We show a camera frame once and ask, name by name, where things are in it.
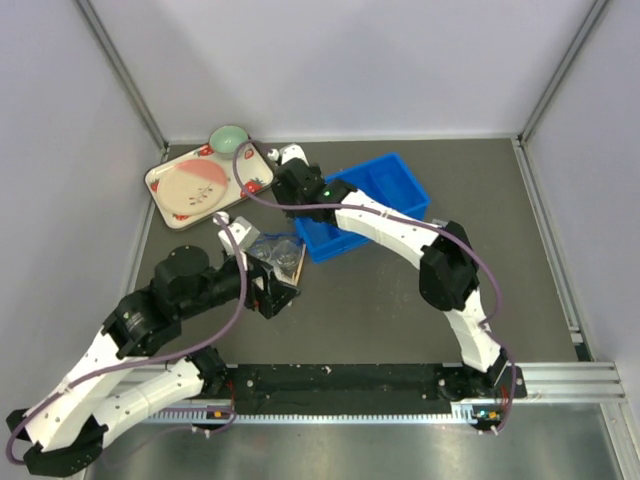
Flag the wooden test tube clamp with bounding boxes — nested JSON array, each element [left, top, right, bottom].
[[293, 243, 307, 284]]

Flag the purple cable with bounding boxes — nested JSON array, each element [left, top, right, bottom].
[[232, 139, 516, 434], [4, 227, 250, 464]]

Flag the blue plastic divided bin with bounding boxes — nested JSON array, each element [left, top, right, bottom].
[[294, 153, 431, 264]]

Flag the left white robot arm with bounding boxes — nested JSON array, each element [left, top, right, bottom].
[[6, 246, 299, 477]]

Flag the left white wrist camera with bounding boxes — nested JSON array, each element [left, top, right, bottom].
[[212, 211, 261, 255]]

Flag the pink cream plate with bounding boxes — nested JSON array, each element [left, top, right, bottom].
[[156, 159, 228, 216]]

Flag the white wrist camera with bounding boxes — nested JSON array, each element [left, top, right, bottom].
[[212, 211, 261, 255], [267, 143, 309, 166]]

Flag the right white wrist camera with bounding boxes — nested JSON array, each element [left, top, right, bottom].
[[267, 143, 309, 166]]

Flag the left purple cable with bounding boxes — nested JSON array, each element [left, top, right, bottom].
[[4, 227, 250, 464]]

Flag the green ceramic bowl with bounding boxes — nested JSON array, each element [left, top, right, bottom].
[[208, 125, 249, 160]]

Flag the blue rimmed safety goggles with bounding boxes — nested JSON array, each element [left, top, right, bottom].
[[249, 232, 302, 260]]

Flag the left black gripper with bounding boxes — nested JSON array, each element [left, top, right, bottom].
[[179, 246, 301, 320]]

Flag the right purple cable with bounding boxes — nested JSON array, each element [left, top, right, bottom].
[[232, 139, 516, 434]]

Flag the grey slotted cable duct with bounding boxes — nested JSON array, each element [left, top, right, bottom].
[[145, 404, 502, 427]]

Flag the clear glass flask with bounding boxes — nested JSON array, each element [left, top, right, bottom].
[[271, 239, 302, 276]]

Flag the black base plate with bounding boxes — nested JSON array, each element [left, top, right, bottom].
[[196, 364, 504, 414]]

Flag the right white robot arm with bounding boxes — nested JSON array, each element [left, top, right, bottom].
[[273, 158, 507, 396]]

